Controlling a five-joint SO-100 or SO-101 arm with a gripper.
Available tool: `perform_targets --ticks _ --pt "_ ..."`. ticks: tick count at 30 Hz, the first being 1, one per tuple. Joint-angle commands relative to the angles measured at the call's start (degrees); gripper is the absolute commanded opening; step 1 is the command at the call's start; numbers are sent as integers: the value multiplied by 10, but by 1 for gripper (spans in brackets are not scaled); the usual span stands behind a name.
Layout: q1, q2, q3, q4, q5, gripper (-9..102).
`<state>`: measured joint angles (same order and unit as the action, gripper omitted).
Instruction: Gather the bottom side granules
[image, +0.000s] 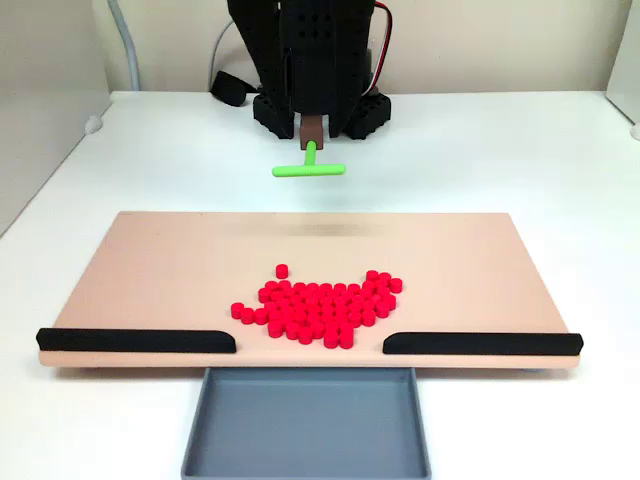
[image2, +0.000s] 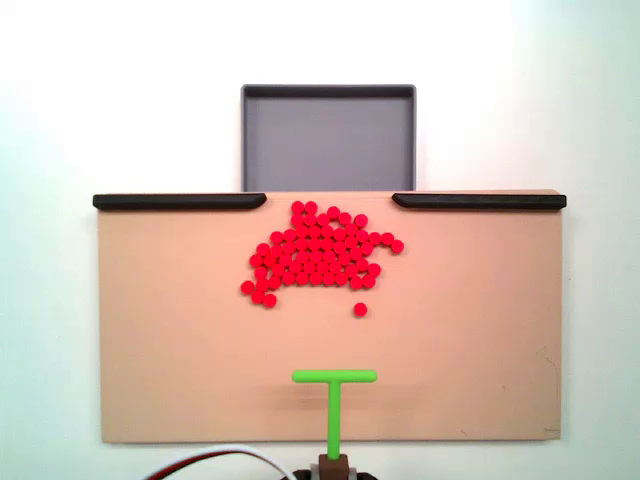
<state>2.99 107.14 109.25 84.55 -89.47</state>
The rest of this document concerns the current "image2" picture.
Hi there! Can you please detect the grey shallow tray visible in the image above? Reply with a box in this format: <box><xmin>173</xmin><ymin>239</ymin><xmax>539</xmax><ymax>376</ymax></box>
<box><xmin>240</xmin><ymin>83</ymin><xmax>418</xmax><ymax>193</ymax></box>

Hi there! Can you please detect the red white black servo cable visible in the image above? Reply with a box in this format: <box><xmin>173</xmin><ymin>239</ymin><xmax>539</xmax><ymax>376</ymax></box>
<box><xmin>139</xmin><ymin>443</ymin><xmax>296</xmax><ymax>480</ymax></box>

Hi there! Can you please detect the black edge rail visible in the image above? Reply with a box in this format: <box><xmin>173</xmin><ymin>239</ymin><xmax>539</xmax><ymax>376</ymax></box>
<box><xmin>92</xmin><ymin>193</ymin><xmax>268</xmax><ymax>211</ymax></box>
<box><xmin>392</xmin><ymin>192</ymin><xmax>568</xmax><ymax>211</ymax></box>

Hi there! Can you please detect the red granule heap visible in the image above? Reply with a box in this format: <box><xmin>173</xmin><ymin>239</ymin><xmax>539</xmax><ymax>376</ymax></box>
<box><xmin>249</xmin><ymin>205</ymin><xmax>384</xmax><ymax>292</ymax></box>

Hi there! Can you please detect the beige flat work board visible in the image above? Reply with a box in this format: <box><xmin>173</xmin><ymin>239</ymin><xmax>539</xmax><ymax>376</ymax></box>
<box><xmin>94</xmin><ymin>188</ymin><xmax>566</xmax><ymax>445</ymax></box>

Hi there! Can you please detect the green T-shaped pusher tool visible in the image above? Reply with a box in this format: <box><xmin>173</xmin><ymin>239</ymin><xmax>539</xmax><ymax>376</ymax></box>
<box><xmin>291</xmin><ymin>368</ymin><xmax>379</xmax><ymax>480</ymax></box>

